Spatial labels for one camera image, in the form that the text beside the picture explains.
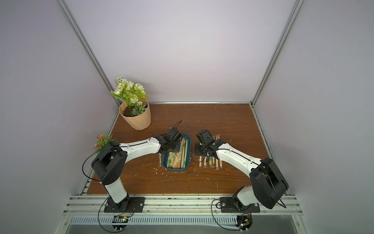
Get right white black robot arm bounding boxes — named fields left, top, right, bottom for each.
left=196, top=130, right=289, bottom=211

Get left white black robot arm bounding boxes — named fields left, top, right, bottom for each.
left=91, top=127, right=182, bottom=204

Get wrapped chopsticks pile in box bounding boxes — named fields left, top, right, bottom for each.
left=167, top=138, right=188, bottom=169

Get teal plastic storage box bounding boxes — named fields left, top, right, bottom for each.
left=162, top=134, right=191, bottom=172

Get large beige ribbed flower pot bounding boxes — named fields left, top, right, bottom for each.
left=119, top=99, right=152, bottom=131

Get white green artificial flowers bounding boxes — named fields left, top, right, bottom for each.
left=111, top=76, right=149, bottom=116

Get pink flowered small plant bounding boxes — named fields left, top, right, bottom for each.
left=94, top=133, right=113, bottom=152

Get right small circuit board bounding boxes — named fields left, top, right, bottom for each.
left=237, top=213, right=253, bottom=232

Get small circuit board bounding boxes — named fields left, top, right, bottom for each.
left=237, top=213, right=253, bottom=232
left=112, top=215, right=129, bottom=232

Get left small circuit board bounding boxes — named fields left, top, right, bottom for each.
left=112, top=215, right=129, bottom=232

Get right black base cable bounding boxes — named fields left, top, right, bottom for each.
left=211, top=199, right=241, bottom=232

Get black base cable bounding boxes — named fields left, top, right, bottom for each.
left=97, top=195, right=135, bottom=234
left=211, top=199, right=241, bottom=232

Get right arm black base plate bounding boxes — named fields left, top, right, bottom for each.
left=216, top=197, right=261, bottom=213

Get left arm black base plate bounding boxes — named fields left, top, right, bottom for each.
left=104, top=197, right=145, bottom=213

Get left black base cable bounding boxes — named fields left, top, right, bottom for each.
left=97, top=195, right=135, bottom=234

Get aluminium front rail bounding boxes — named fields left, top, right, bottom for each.
left=63, top=194, right=303, bottom=215

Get white slotted cable duct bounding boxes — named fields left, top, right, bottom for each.
left=70, top=215, right=237, bottom=226

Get aluminium corner frame post left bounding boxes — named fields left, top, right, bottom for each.
left=56, top=0, right=114, bottom=92

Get aluminium corner frame post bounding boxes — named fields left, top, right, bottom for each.
left=250, top=0, right=304, bottom=108
left=56, top=0, right=114, bottom=92

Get aluminium corner frame post right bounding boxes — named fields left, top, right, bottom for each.
left=250, top=0, right=304, bottom=108

